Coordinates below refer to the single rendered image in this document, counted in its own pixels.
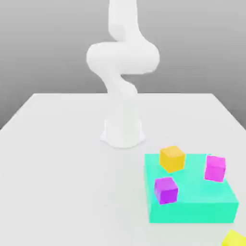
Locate small orange cube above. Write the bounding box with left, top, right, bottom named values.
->
left=159, top=145, right=186, bottom=173

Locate small purple cube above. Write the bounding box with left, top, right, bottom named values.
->
left=153, top=176, right=179, bottom=206

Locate small pink cube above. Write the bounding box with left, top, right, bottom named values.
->
left=204, top=155, right=226, bottom=183

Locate small yellow cube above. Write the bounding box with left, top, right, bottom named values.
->
left=221, top=229, right=246, bottom=246

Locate large turquoise box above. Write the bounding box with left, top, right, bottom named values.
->
left=144, top=153, right=240, bottom=224

